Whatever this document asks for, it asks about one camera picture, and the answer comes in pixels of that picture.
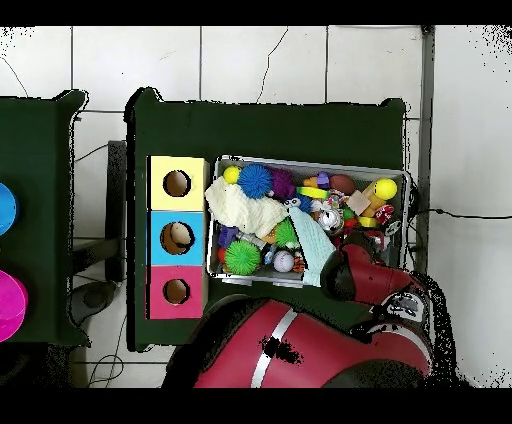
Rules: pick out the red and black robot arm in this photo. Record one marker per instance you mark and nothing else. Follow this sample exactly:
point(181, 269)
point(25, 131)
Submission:
point(372, 276)

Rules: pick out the wooden box with three holes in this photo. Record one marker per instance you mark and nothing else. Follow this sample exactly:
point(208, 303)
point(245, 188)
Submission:
point(192, 200)

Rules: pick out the large green spiky ball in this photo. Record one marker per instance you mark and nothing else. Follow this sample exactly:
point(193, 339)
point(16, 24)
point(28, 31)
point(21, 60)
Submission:
point(242, 258)

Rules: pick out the blue spiky rubber ball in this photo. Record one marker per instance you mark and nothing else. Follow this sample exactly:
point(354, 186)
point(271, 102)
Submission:
point(254, 181)

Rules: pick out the blue round disc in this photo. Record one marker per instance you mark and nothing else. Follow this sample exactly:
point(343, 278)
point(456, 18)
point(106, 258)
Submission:
point(7, 208)

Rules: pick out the yellow ball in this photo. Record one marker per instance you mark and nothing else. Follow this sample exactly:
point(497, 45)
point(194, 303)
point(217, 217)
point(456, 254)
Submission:
point(384, 189)
point(231, 174)

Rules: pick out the cream muslin cloth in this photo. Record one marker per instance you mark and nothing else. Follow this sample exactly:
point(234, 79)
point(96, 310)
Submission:
point(240, 210)

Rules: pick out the purple spiky rubber ball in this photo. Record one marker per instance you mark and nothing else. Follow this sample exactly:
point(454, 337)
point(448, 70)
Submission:
point(284, 184)

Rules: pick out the dark green tablecloth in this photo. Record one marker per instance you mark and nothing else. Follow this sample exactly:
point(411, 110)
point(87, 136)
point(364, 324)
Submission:
point(36, 140)
point(260, 128)

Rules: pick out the silver drink can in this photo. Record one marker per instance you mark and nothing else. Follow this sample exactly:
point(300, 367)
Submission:
point(330, 220)

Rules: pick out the white baseball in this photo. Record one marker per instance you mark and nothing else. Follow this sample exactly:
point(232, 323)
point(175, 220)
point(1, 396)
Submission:
point(284, 261)

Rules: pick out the brown toy football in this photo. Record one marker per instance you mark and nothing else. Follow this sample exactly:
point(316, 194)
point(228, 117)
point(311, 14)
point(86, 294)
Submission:
point(342, 184)

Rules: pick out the mint green muslin cloth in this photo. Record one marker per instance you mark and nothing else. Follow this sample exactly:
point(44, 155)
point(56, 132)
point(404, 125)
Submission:
point(314, 244)

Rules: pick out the magenta round disc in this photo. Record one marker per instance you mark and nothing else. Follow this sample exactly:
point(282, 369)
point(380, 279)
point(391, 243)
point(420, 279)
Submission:
point(10, 304)

